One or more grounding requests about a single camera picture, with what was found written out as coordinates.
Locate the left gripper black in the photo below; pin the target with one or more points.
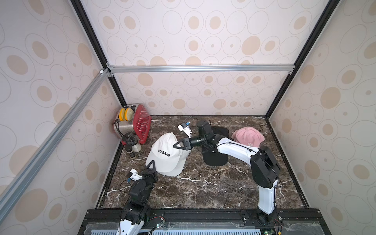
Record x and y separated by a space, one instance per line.
151 175

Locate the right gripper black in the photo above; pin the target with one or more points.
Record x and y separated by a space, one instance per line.
187 143

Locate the white cap back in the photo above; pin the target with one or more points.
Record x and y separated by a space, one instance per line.
162 152

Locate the black cap with white label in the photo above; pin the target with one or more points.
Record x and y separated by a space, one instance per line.
212 158

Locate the pink LA cap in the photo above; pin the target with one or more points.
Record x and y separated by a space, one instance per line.
248 136

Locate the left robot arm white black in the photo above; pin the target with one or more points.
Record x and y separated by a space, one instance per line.
136 211

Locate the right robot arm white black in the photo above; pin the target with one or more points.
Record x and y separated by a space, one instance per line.
264 166

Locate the small dark bottle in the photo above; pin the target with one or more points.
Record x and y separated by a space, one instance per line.
129 150

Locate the clear bottle black cap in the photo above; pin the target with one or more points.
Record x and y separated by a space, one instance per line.
133 141

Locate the metal rack container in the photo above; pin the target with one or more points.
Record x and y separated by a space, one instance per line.
123 127

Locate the yellow sponge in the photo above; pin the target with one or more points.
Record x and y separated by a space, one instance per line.
126 114

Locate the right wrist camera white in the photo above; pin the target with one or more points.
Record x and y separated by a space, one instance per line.
185 127

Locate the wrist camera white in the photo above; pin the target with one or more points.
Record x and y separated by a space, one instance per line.
185 127
134 175

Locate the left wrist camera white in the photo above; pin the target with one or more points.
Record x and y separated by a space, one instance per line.
134 175

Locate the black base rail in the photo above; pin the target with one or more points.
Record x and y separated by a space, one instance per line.
307 221

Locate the horizontal aluminium rail back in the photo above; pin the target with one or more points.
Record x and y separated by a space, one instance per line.
199 68

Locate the aluminium rail left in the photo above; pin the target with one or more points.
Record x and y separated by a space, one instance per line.
18 186

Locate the black frame post left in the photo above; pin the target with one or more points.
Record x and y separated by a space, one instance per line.
85 22

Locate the black frame post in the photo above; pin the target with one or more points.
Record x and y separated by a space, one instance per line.
323 19
85 22

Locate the black frame post right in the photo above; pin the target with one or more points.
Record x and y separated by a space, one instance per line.
323 19

